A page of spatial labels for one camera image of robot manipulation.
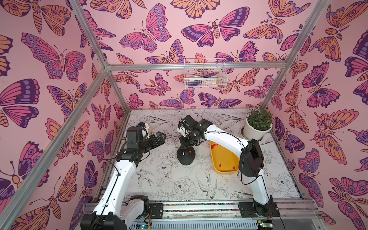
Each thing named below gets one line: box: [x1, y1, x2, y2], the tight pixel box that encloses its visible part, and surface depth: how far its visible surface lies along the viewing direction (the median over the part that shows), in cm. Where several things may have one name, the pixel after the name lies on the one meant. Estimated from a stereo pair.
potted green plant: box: [243, 106, 273, 141], surface depth 94 cm
